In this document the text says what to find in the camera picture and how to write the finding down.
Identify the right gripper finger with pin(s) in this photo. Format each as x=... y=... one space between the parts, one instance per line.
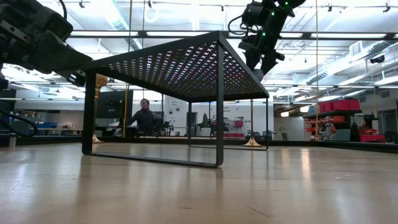
x=268 y=65
x=252 y=60

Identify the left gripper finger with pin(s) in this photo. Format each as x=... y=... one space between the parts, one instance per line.
x=62 y=56

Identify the tall gold candlestick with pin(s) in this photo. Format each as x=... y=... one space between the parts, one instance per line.
x=252 y=143

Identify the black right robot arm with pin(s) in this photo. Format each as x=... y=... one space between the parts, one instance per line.
x=280 y=15

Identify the black perforated metal shelf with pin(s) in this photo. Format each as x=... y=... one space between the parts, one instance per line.
x=186 y=71

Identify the large black screen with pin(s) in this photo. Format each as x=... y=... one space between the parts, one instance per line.
x=113 y=104

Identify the blue storage bin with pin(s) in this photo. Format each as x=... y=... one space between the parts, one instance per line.
x=46 y=125

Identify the black storage rack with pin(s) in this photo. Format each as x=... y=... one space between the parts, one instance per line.
x=331 y=113

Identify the person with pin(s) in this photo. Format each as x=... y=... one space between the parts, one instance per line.
x=144 y=118

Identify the flat red storage bin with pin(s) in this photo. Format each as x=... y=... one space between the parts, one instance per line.
x=372 y=137

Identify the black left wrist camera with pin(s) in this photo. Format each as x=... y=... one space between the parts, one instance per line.
x=57 y=26

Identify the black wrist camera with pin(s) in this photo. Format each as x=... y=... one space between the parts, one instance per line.
x=252 y=14
x=57 y=26

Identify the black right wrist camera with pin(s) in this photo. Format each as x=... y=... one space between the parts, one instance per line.
x=252 y=14

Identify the black overhead frame bar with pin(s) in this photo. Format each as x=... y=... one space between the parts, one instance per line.
x=342 y=35

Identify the black aluminium table frame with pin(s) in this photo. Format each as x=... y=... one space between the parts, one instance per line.
x=342 y=145

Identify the black ceiling camera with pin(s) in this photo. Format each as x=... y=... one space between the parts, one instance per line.
x=377 y=59

